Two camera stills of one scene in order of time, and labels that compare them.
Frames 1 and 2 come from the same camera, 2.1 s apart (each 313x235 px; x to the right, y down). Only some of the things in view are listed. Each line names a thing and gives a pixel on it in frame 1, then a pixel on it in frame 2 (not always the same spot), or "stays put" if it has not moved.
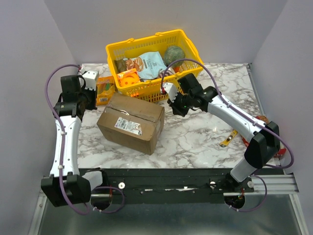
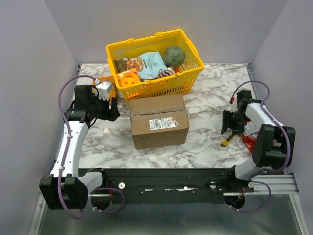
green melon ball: [172, 54] stays put
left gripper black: [92, 105] -> [110, 114]
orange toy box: [128, 77] stays put
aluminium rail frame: [279, 214] stays put
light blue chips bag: [147, 65] stays put
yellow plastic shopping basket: [152, 90] stays put
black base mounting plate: [169, 186] stays put
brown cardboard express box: [131, 123] -> [159, 122]
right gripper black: [176, 106] -> [230, 121]
